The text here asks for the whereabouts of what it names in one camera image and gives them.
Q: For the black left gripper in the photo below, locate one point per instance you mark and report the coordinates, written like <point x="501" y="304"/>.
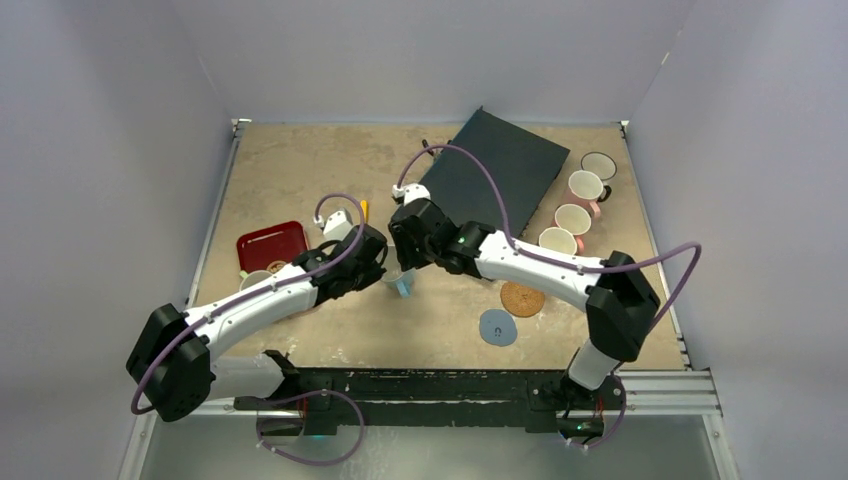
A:
<point x="374" y="274"/>

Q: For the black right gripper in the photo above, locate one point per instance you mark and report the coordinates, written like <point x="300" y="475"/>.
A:
<point x="403" y="234"/>

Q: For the light blue mug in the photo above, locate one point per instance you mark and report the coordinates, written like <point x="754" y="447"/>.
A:
<point x="401" y="281"/>

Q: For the green cup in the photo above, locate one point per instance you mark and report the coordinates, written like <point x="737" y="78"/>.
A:
<point x="252" y="279"/>

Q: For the blue grey smiley coaster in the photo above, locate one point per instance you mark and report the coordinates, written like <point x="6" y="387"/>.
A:
<point x="497" y="327"/>

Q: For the woven cork coaster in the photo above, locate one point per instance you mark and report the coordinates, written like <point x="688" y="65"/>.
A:
<point x="521" y="301"/>

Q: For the pink mug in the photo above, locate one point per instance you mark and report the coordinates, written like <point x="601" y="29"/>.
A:
<point x="586" y="189"/>
<point x="576" y="220"/>

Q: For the pink mug front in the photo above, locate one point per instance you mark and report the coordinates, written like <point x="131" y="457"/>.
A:
<point x="586" y="189"/>

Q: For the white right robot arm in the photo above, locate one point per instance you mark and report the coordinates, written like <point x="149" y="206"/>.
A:
<point x="619" y="303"/>

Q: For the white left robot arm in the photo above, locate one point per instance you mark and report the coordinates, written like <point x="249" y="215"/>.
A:
<point x="180" y="360"/>

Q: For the dark flat metal box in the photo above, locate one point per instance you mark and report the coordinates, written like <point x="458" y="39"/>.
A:
<point x="523" y="165"/>

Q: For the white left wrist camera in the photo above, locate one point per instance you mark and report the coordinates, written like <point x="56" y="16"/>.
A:
<point x="336" y="226"/>

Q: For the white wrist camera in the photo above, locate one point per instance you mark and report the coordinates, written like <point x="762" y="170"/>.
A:
<point x="336" y="226"/>
<point x="404" y="195"/>

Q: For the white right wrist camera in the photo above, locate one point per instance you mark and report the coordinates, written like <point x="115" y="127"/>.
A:
<point x="404" y="195"/>

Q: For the black handled pliers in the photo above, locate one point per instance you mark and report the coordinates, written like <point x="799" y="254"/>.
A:
<point x="432" y="151"/>

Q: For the aluminium table rail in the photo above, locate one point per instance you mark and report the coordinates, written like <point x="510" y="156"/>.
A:
<point x="239" y="128"/>

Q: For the black front base frame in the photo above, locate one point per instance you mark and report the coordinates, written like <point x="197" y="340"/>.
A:
<point x="537" y="401"/>

